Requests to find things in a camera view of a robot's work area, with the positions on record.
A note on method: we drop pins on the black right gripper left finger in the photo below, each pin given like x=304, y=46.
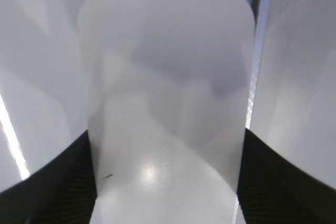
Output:
x=63, y=191

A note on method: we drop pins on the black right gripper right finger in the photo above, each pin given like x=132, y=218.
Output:
x=272, y=190

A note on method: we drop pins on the white whiteboard eraser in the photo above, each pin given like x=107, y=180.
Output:
x=167, y=90

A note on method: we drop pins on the white board with grey frame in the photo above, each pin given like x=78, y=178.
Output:
x=291, y=98

